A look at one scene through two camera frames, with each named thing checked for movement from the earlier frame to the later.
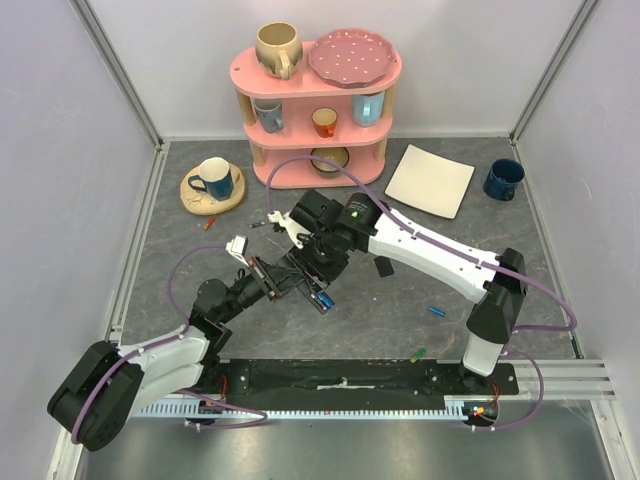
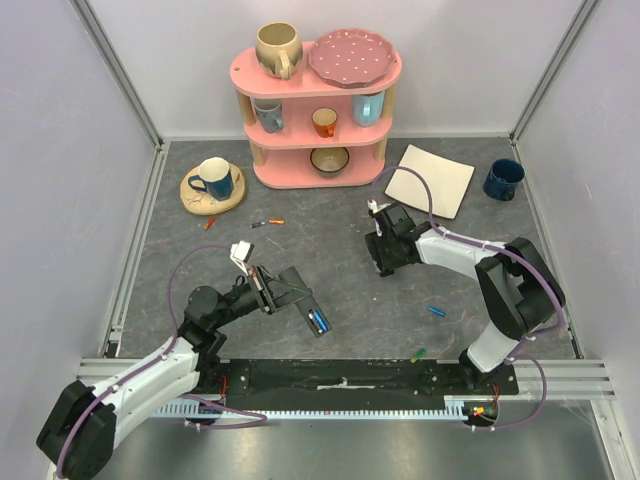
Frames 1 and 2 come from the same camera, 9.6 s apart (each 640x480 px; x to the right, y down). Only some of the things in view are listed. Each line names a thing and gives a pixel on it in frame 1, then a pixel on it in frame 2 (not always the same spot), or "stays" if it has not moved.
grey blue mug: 270,113 stays
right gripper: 326,261 -> 382,245
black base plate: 240,382 stays
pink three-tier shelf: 306,116 stays
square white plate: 432,185 stays
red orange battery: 210,222 stays
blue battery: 326,299 -> 320,321
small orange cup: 324,121 stays
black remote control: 319,269 -> 305,305
